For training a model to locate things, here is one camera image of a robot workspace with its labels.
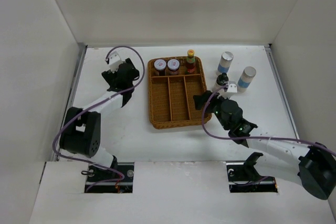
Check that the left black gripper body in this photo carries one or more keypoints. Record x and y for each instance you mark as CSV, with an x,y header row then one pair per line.
x,y
111,77

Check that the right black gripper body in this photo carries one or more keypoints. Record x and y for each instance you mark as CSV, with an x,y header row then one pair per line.
x,y
217,109

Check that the black-top white powder shaker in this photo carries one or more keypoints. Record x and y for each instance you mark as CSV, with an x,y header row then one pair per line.
x,y
221,83

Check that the red chili sauce bottle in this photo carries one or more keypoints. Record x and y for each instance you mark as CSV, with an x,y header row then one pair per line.
x,y
190,62

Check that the white-lid dark sauce jar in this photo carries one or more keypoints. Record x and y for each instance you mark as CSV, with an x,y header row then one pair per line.
x,y
160,67

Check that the white-lid brown sauce jar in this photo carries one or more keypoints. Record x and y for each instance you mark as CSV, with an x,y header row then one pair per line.
x,y
173,66

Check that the silver-cap blue-label tall jar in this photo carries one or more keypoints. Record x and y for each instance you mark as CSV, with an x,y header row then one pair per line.
x,y
225,62

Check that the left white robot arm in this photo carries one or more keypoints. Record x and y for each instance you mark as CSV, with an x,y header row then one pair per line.
x,y
83,136

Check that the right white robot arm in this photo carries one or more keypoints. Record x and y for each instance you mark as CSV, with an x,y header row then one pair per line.
x,y
310,165

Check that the brown wicker divided basket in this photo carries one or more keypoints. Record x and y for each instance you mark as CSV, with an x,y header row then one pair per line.
x,y
170,97

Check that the silver-cap blue-label grain jar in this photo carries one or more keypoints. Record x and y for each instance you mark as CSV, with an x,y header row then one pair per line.
x,y
246,78

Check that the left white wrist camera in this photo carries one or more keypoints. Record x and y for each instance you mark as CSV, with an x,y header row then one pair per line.
x,y
113,61

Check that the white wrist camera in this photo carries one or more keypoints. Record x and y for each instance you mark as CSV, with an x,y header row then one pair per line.
x,y
229,90
113,61

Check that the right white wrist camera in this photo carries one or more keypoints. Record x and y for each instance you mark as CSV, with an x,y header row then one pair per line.
x,y
229,90

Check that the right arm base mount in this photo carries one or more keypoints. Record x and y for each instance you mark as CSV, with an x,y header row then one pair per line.
x,y
243,177

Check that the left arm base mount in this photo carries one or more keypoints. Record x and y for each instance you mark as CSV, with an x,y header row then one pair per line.
x,y
99,181

